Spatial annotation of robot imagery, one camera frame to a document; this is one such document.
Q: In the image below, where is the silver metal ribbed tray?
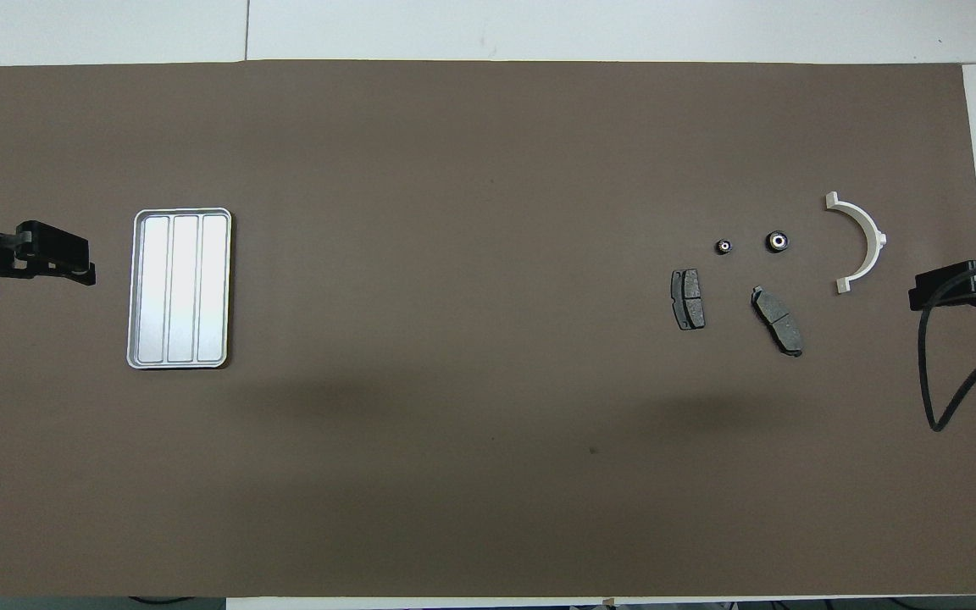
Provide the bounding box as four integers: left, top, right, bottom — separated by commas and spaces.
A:
126, 207, 233, 370

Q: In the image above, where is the elongated dark brake pad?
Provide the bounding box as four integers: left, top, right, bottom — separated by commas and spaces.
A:
750, 286, 804, 358

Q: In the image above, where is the rectangular dark brake pad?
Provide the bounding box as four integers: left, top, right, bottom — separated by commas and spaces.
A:
670, 269, 707, 330

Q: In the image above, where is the brown table mat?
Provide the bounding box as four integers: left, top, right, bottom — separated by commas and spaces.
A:
0, 59, 976, 598

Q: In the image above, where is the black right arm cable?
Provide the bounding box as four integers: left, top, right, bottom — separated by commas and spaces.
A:
918, 254, 976, 433

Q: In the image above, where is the white half-ring clamp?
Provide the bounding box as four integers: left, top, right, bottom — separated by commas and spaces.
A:
823, 191, 888, 295

